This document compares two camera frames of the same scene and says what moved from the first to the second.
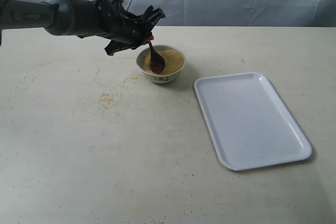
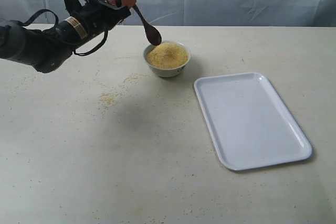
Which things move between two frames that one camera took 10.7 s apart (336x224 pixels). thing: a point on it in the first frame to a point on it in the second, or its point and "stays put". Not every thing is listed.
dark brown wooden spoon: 157,64 to 152,33
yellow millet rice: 174,61 to 167,55
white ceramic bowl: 157,78 to 167,59
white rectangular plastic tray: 249,126 stays put
